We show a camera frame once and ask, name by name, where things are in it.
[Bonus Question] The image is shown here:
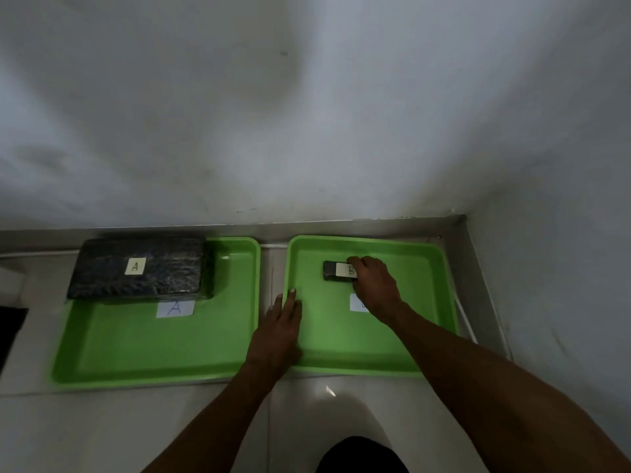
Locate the person's black clothing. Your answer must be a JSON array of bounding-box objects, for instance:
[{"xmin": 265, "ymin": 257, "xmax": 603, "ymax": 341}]
[{"xmin": 315, "ymin": 436, "xmax": 410, "ymax": 473}]

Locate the person's left hand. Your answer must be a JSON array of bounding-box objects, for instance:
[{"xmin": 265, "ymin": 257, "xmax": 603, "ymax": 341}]
[{"xmin": 245, "ymin": 289, "xmax": 304, "ymax": 377}]

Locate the person's left forearm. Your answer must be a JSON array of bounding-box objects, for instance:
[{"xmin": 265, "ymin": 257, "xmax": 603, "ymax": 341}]
[{"xmin": 142, "ymin": 362, "xmax": 283, "ymax": 473}]

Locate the large black wrapped block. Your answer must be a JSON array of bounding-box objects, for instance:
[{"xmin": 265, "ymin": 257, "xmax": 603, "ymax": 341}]
[{"xmin": 66, "ymin": 236, "xmax": 208, "ymax": 302}]

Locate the green plastic tray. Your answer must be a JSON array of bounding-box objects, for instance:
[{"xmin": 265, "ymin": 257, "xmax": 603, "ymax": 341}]
[
  {"xmin": 51, "ymin": 236, "xmax": 261, "ymax": 390},
  {"xmin": 284, "ymin": 235, "xmax": 460, "ymax": 376}
]

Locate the small black labelled block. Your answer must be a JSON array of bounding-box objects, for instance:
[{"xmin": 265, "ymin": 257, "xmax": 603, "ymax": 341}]
[{"xmin": 322, "ymin": 260, "xmax": 357, "ymax": 282}]

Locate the dark object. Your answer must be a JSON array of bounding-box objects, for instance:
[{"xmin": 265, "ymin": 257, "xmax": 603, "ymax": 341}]
[{"xmin": 0, "ymin": 305, "xmax": 29, "ymax": 376}]

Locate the person's right forearm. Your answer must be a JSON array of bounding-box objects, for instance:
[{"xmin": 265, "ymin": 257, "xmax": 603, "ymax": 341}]
[{"xmin": 387, "ymin": 303, "xmax": 631, "ymax": 473}]

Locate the person's right hand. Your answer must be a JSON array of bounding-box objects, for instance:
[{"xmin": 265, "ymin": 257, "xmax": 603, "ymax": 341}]
[{"xmin": 346, "ymin": 256, "xmax": 406, "ymax": 327}]

